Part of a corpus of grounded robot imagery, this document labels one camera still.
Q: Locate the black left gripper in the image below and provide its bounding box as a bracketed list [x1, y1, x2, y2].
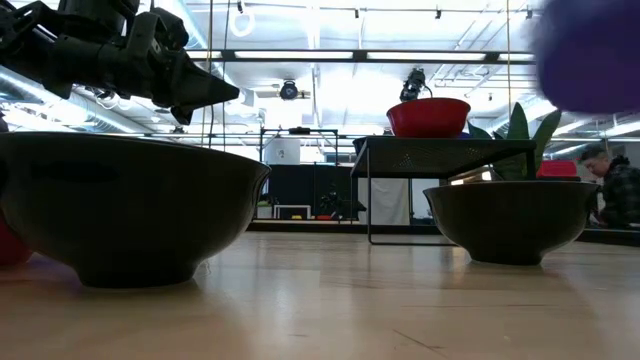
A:
[48, 8, 241, 127]

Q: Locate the patterned mini bowl dark outside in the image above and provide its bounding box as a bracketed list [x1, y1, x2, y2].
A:
[423, 179, 600, 267]
[0, 131, 272, 290]

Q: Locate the floral mini bowl red outside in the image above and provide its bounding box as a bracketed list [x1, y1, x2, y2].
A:
[0, 212, 34, 267]
[385, 97, 472, 140]

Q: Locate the blue mini bowl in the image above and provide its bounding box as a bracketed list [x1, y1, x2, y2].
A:
[530, 0, 640, 115]

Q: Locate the white box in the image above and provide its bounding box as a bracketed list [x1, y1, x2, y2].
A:
[263, 138, 302, 166]

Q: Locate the black cabinet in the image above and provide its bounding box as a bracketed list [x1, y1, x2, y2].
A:
[268, 163, 359, 222]

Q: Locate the small white table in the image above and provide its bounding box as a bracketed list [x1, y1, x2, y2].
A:
[272, 203, 313, 221]

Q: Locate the white panel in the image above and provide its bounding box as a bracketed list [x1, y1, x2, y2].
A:
[356, 177, 412, 226]

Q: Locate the black perforated metal shelf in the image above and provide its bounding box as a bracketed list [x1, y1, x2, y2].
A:
[349, 135, 539, 247]

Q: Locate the green snake plant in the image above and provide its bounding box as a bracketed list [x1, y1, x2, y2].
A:
[467, 101, 563, 182]

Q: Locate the red container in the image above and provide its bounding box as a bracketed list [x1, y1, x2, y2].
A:
[536, 159, 581, 179]

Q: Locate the person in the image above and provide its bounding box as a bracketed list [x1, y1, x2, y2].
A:
[578, 145, 640, 230]

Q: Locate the black overhead frame bar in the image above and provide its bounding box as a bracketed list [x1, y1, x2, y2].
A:
[184, 48, 537, 65]

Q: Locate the black overhead camera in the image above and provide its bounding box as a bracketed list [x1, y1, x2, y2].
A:
[398, 67, 434, 104]

